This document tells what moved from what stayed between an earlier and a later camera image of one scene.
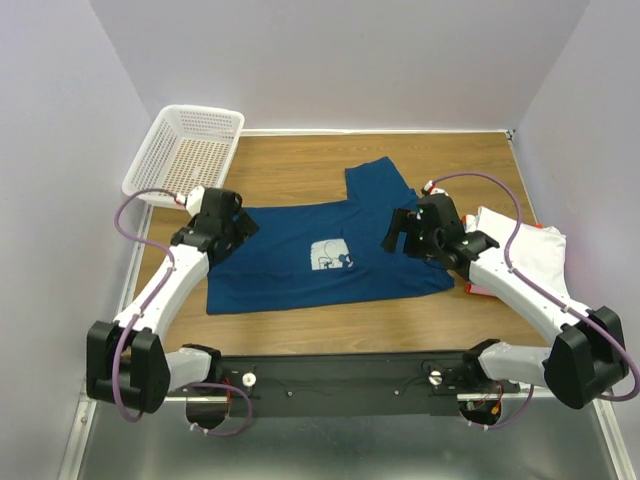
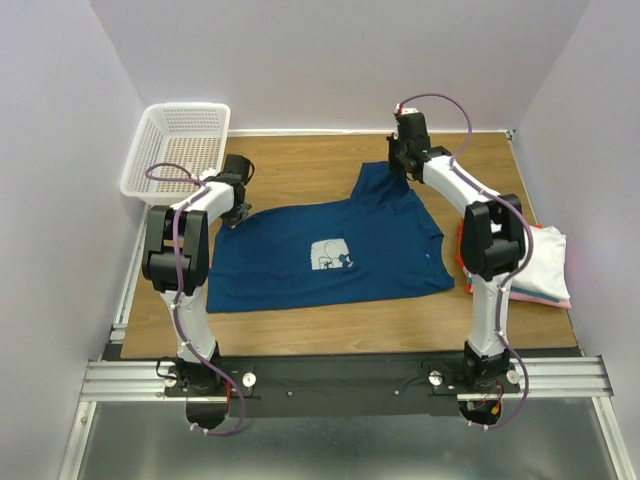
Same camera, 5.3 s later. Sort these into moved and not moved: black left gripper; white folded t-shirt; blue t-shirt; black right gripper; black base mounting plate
Moved: black right gripper; black left gripper
Not moved: black base mounting plate; blue t-shirt; white folded t-shirt
